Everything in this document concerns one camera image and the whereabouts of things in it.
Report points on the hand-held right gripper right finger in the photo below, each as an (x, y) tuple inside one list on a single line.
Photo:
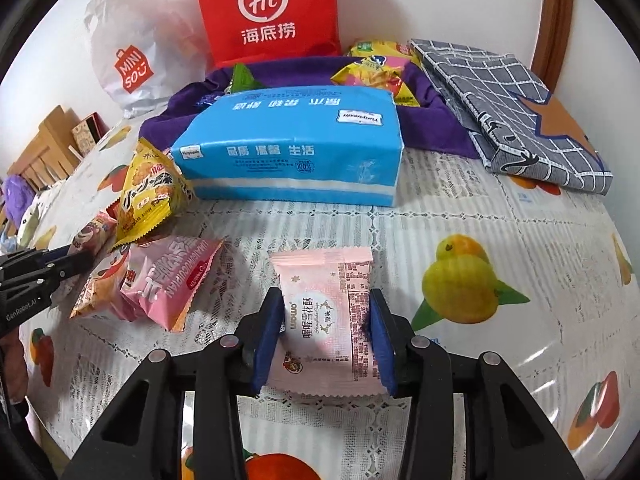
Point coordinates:
[(382, 345)]

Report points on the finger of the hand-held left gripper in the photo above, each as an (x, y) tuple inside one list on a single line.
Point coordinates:
[(70, 266), (35, 257)]

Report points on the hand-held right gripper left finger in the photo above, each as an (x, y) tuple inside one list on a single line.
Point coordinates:
[(265, 340)]

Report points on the orange snack packet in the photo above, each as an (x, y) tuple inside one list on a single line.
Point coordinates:
[(97, 292)]

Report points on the pink striped cartoon packet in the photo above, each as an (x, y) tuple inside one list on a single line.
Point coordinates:
[(95, 232)]

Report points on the pale pink snack packet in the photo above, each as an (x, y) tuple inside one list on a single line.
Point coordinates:
[(325, 310)]

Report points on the pink white lettered packet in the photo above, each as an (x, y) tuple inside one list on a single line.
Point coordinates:
[(170, 280)]

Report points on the yellow orange print packet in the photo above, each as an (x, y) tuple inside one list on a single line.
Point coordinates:
[(150, 195)]

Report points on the green snack packet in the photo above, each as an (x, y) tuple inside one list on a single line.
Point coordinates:
[(245, 79)]

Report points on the yellow blue circle packet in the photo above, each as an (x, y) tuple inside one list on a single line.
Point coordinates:
[(365, 77)]

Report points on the white floral cloth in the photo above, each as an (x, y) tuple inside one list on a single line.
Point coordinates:
[(30, 227)]

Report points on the purple plush toy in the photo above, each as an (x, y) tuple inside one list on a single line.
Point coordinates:
[(15, 197)]

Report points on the patterned box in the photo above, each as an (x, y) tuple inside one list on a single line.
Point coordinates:
[(85, 135)]

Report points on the fruit print tablecloth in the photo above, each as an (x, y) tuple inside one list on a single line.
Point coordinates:
[(475, 200)]

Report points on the blue tissue pack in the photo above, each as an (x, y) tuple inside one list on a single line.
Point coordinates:
[(290, 160)]

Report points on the purple towel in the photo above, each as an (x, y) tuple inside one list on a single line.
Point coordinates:
[(430, 125)]

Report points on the white plastic bag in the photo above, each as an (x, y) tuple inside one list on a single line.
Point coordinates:
[(140, 35)]

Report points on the grey checked star cloth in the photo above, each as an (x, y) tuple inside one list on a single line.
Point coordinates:
[(500, 110)]

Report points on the large yellow snack bag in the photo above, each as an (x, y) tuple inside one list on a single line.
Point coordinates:
[(372, 49)]

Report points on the red paper bag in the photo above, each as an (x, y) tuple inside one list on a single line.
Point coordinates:
[(265, 10)]

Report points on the brown wooden door frame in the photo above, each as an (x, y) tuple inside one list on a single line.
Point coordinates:
[(555, 20)]

